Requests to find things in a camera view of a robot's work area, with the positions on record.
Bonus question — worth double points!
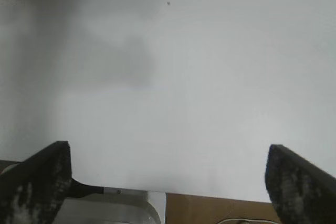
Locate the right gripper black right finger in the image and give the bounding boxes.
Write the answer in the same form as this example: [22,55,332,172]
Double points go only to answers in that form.
[264,144,336,224]

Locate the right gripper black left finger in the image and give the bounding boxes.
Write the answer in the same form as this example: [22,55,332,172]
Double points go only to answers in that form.
[0,141,72,224]

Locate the white cable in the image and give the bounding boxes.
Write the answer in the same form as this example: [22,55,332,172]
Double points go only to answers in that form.
[217,217,266,224]

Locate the silver metal bracket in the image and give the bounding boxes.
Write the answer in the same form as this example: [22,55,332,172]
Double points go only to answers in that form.
[54,179,161,224]

